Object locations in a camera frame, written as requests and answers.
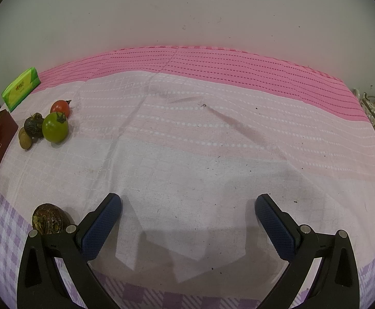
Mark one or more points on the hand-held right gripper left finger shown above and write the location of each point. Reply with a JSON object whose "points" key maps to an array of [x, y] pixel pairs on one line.
{"points": [[99, 228]]}

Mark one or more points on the pink and purple checked tablecloth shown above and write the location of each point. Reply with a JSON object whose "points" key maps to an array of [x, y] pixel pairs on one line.
{"points": [[190, 154]]}

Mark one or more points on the green tissue pack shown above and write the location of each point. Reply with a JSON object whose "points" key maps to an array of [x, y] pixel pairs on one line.
{"points": [[20, 87]]}

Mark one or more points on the green tomato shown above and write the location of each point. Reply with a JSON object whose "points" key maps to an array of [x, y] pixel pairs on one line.
{"points": [[55, 127]]}

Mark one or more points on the small red tomato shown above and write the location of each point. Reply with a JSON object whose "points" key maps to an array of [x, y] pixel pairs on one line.
{"points": [[60, 107]]}

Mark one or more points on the pile of clutter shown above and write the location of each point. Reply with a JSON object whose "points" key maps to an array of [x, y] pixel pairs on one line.
{"points": [[372, 106]]}

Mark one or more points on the dark water chestnut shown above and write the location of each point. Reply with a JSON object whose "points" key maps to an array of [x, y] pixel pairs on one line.
{"points": [[47, 219], [34, 125]]}

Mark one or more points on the brown longan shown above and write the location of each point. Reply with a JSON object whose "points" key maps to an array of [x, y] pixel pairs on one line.
{"points": [[26, 141]]}

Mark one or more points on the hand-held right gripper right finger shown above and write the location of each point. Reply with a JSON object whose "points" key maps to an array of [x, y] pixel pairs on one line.
{"points": [[276, 228]]}

